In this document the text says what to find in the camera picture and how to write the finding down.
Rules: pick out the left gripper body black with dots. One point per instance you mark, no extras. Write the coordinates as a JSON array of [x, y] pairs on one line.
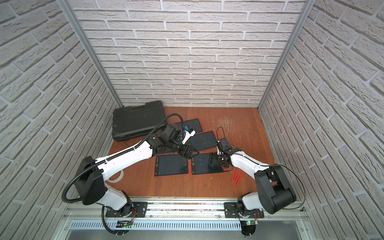
[[186, 149]]

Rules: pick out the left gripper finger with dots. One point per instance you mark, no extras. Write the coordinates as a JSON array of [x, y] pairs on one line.
[[192, 152], [185, 152]]

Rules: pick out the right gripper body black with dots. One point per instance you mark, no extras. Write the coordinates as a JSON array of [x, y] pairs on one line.
[[220, 160]]

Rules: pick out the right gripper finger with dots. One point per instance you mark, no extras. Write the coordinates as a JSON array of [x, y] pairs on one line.
[[225, 161], [215, 159]]

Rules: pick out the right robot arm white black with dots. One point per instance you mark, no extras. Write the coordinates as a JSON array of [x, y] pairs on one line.
[[274, 190]]

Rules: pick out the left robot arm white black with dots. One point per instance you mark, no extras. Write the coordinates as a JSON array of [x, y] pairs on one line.
[[91, 185]]

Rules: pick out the far writing tablet red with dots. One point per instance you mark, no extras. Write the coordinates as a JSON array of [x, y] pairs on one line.
[[195, 125]]

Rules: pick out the black plastic tool case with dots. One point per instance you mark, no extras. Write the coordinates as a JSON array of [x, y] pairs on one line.
[[133, 122]]

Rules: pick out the white tape roll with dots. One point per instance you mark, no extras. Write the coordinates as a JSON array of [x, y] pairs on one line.
[[116, 177]]

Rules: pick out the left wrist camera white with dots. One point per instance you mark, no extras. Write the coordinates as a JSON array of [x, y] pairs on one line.
[[188, 132]]

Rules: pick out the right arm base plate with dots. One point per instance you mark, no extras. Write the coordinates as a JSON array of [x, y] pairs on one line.
[[231, 210]]

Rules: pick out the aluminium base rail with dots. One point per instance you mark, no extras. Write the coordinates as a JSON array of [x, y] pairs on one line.
[[182, 219]]

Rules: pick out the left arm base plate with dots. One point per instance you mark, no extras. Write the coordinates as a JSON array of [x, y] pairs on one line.
[[141, 209]]

